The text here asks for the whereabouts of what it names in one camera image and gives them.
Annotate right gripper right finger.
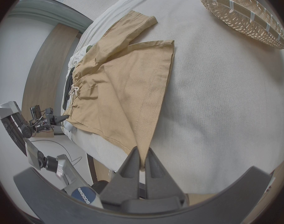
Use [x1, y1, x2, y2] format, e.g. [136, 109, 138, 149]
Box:
[144, 147, 189, 206]

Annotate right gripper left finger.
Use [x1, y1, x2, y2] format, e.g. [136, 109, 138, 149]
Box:
[100, 146, 141, 206]

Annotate tan shorts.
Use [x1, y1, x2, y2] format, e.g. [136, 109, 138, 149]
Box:
[62, 10, 175, 170]

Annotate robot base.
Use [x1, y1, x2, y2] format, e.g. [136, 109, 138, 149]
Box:
[24, 139, 110, 210]

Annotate pale grey garment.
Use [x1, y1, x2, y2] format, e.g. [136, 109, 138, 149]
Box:
[64, 119, 77, 135]

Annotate black garment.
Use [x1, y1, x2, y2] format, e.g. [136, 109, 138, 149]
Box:
[62, 67, 76, 110]

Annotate white garment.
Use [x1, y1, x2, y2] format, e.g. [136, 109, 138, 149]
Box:
[68, 49, 91, 72]

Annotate round woven basket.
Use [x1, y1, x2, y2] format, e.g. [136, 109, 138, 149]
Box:
[194, 0, 284, 50]

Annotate blue-green curtain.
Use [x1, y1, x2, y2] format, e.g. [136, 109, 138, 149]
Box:
[9, 1, 94, 33]

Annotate black cable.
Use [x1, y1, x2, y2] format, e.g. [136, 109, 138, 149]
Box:
[31, 139, 83, 163]

